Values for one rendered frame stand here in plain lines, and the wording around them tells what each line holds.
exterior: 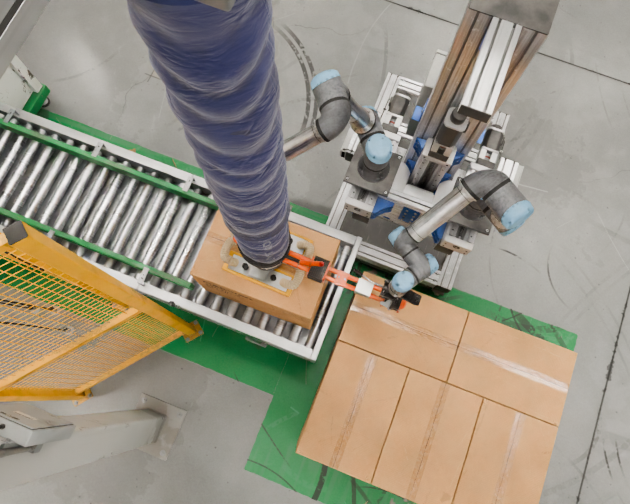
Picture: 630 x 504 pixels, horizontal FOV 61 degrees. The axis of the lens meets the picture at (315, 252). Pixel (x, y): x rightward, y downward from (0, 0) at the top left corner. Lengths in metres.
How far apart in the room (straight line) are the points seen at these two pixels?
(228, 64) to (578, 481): 3.28
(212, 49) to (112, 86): 3.31
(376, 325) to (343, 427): 0.54
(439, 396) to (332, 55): 2.49
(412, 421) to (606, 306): 1.63
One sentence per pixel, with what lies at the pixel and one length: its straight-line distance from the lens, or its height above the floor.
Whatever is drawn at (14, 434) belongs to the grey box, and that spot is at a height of 1.77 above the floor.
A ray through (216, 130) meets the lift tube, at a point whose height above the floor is 2.38.
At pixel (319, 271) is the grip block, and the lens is 2.33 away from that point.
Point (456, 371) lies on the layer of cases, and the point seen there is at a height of 0.54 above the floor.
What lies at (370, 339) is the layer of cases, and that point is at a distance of 2.85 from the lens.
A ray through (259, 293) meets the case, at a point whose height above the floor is 0.95.
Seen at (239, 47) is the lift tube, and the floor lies 2.62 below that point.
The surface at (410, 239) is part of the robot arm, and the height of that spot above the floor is 1.43.
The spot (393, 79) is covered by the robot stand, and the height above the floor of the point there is 0.23.
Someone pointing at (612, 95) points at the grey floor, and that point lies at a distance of 4.51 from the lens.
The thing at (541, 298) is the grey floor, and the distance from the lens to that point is 3.73.
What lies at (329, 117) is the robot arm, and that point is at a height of 1.61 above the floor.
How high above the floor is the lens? 3.36
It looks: 75 degrees down
